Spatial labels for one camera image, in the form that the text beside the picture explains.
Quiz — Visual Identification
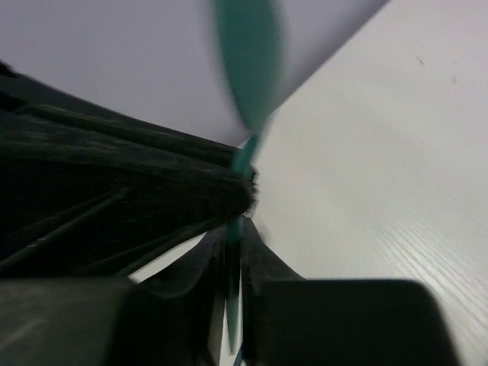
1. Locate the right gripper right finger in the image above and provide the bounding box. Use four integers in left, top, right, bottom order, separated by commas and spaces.
240, 219, 304, 365

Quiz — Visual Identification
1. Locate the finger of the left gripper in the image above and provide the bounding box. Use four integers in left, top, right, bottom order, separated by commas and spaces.
1, 64, 256, 278

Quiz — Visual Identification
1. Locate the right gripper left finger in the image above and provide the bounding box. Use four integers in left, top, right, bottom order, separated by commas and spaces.
129, 227, 224, 365

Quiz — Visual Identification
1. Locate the teal plastic spoon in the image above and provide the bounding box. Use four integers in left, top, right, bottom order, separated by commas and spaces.
207, 0, 287, 355

